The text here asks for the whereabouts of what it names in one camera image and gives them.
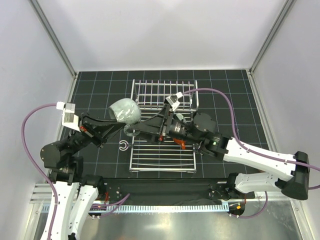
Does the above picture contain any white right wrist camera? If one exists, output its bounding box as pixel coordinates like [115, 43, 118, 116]
[164, 92, 183, 112]

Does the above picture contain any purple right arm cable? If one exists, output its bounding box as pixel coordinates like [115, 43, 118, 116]
[182, 87, 320, 191]

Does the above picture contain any clear glass mug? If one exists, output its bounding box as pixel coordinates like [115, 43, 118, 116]
[108, 98, 141, 137]

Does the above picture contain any mint green ceramic mug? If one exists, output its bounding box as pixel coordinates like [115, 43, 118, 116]
[175, 113, 186, 123]

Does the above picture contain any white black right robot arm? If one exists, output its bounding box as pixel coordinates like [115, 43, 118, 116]
[132, 104, 310, 200]

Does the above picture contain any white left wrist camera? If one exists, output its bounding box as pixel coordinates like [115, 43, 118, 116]
[56, 101, 80, 131]

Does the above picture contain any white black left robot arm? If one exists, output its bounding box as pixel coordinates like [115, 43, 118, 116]
[40, 111, 125, 240]

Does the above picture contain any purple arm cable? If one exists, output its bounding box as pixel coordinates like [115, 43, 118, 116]
[182, 87, 320, 191]
[21, 102, 61, 240]

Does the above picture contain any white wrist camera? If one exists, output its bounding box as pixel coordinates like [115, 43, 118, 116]
[56, 101, 80, 131]
[164, 92, 183, 112]

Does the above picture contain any orange brown ceramic mug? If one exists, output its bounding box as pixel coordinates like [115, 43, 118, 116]
[172, 138, 186, 150]

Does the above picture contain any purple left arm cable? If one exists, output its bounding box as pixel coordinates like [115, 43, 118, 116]
[21, 102, 61, 240]

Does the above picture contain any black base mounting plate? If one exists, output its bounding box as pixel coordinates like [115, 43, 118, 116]
[104, 178, 255, 206]

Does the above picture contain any perforated aluminium cable rail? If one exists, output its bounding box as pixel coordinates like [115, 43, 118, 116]
[42, 202, 230, 214]

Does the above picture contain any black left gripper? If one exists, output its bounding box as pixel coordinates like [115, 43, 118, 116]
[63, 111, 125, 156]

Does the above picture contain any black grid table mat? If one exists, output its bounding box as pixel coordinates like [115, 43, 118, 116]
[71, 70, 268, 178]

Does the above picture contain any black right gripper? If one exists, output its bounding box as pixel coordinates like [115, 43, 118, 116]
[133, 104, 202, 146]

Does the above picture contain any chrome wire dish rack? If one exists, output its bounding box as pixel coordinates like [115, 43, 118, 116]
[119, 80, 198, 173]

